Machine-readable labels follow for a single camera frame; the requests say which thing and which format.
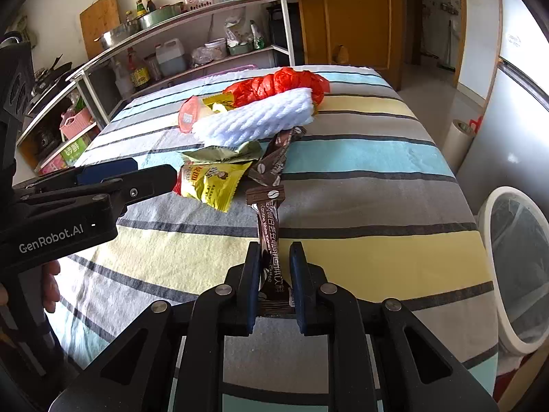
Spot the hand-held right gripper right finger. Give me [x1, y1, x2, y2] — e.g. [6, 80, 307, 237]
[288, 241, 500, 412]

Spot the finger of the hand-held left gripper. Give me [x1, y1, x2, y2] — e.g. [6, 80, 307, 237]
[26, 157, 139, 192]
[13, 164, 178, 224]

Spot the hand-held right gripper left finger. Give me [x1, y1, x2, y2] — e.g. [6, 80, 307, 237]
[47, 241, 263, 412]

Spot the long brown coffee stick packet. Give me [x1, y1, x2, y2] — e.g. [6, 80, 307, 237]
[245, 186, 297, 319]

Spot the yellow snack packet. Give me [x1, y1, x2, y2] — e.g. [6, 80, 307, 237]
[173, 161, 253, 214]

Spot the green wrapper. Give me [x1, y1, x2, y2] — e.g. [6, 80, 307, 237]
[178, 141, 262, 166]

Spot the small yellow wrapper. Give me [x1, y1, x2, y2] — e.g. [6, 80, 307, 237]
[201, 93, 235, 115]

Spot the white foam fruit net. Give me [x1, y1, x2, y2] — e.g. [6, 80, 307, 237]
[191, 87, 315, 147]

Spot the red plastic bag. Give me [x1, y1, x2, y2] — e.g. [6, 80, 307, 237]
[223, 67, 331, 115]

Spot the white trash bin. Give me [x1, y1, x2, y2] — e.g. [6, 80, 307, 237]
[476, 186, 549, 357]

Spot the person's left hand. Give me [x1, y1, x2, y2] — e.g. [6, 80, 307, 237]
[40, 260, 62, 312]

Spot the green printed box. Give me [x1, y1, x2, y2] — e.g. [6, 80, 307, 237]
[60, 135, 93, 166]

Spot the pink plastic basket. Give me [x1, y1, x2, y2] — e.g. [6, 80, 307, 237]
[59, 107, 94, 140]

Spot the white plastic bottle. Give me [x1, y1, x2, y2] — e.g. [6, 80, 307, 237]
[112, 61, 134, 100]

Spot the oil bottle yellow label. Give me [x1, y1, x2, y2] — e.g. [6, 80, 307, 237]
[126, 47, 151, 91]

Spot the black wok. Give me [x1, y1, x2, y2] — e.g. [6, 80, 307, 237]
[32, 54, 74, 95]

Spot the glass jar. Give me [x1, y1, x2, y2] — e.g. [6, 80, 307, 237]
[143, 54, 162, 82]

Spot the translucent plastic jug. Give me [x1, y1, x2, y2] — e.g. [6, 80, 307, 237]
[155, 38, 188, 76]

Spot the striped tablecloth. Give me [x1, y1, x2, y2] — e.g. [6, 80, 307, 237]
[45, 65, 501, 412]

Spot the steel basin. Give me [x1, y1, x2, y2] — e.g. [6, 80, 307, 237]
[94, 26, 142, 50]

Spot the clear plastic bag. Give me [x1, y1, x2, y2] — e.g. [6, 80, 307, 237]
[191, 46, 215, 68]

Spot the wooden cutting board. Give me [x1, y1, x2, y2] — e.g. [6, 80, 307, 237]
[80, 0, 121, 61]

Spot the white plastic tub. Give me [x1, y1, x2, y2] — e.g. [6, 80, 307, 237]
[205, 38, 227, 59]

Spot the large green pot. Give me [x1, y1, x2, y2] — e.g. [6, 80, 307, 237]
[138, 5, 183, 31]

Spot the white printed bag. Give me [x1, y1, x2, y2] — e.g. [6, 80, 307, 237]
[225, 17, 254, 46]

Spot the green and white bottle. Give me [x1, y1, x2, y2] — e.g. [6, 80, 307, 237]
[250, 21, 266, 50]

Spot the white shelf rack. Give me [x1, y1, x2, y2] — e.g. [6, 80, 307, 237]
[17, 0, 308, 176]

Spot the black appliance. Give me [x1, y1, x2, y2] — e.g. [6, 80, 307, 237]
[267, 2, 301, 68]

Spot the white paper roll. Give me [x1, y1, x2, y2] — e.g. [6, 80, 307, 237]
[442, 119, 477, 173]

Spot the silver refrigerator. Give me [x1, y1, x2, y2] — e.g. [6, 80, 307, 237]
[455, 58, 549, 243]

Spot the wooden door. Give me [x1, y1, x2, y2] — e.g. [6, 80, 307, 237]
[296, 0, 406, 91]

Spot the mop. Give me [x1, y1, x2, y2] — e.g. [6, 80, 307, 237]
[437, 19, 458, 72]

